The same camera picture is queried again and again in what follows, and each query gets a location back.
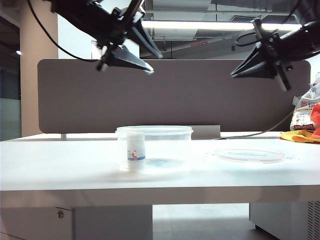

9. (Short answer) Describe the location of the printed plastic snack bag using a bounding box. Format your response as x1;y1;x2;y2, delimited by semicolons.
289;72;320;133

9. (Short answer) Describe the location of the white drawer pedestal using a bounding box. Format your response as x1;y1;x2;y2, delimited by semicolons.
0;206;153;240

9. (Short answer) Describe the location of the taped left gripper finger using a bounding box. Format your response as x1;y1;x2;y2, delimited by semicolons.
102;44;155;75

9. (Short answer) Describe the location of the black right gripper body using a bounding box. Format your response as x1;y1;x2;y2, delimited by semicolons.
251;17;293;92

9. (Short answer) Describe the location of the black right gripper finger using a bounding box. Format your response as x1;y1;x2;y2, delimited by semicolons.
230;43;267;76

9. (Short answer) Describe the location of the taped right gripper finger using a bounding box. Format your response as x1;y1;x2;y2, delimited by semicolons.
231;62;275;80

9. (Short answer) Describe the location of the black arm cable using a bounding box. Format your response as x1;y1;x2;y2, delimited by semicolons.
235;0;303;48
26;0;102;62

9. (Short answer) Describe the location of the yellow cloth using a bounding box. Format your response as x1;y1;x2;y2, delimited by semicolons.
279;129;320;145

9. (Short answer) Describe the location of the ceiling air vent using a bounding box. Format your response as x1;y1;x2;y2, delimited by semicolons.
231;15;262;24

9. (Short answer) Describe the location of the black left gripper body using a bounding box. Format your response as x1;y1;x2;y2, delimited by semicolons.
93;0;147;71

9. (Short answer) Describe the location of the grey desk cable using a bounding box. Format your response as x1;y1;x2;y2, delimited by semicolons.
214;109;296;141

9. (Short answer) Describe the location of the brown desk divider panel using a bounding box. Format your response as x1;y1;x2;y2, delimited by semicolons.
37;59;312;134

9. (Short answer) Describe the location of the white cabinet with vent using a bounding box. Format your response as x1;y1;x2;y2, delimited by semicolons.
248;201;320;240

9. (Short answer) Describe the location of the long ceiling light strip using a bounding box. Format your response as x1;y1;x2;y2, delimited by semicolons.
141;20;302;32

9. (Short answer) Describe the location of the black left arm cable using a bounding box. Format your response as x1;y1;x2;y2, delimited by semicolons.
26;0;102;62

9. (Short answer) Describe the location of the clear lid with clip tabs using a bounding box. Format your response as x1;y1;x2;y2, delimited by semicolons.
204;147;300;164

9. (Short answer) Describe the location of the small white medicine bottle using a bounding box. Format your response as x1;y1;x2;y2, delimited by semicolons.
126;133;147;173

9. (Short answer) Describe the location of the round clear plastic box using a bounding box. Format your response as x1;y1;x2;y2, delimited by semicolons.
115;125;194;175

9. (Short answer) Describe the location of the orange red cloth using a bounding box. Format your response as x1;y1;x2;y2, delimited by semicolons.
310;103;320;140

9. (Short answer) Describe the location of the metal wall plate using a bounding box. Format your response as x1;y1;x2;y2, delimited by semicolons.
91;39;104;60

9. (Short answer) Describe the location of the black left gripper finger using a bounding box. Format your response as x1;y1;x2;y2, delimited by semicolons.
128;23;163;60

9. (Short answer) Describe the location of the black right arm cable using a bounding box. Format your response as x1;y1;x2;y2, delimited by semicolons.
235;0;303;48

